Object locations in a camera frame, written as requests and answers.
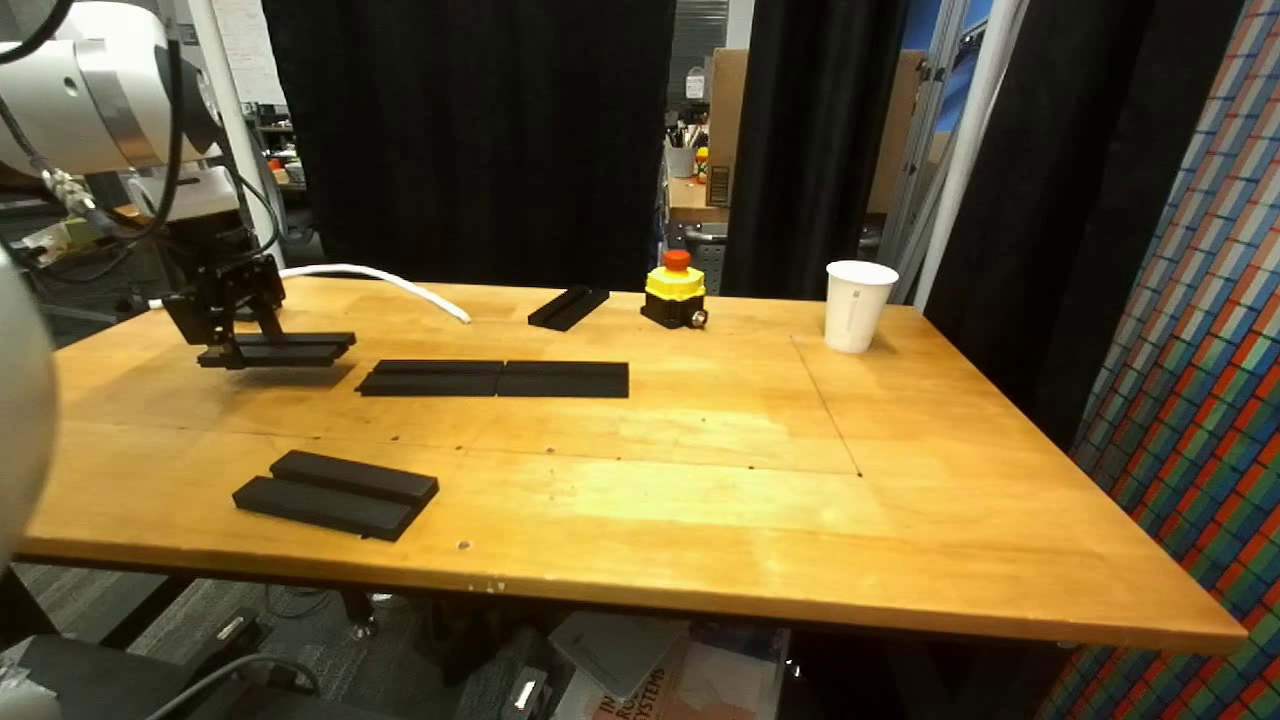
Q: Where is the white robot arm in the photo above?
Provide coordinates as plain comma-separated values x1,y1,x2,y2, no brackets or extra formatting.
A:
0,0,291,369

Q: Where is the black long track piece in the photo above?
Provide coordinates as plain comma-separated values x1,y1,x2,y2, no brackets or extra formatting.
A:
196,334,357,369

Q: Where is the white cable hose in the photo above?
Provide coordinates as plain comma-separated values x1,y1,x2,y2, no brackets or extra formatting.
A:
278,261,478,329

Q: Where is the large black double track piece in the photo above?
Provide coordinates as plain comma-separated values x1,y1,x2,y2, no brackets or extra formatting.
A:
233,451,441,540

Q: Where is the white paper cup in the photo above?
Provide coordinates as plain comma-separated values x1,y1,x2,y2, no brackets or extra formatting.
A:
823,261,900,351

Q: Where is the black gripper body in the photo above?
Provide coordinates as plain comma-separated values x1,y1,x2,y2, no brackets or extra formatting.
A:
165,257,284,344

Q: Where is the yellow red emergency stop button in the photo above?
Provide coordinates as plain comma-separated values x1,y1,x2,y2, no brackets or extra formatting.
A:
639,249,708,329

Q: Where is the black curtain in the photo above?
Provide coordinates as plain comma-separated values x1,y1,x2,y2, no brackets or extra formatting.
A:
262,0,1244,446

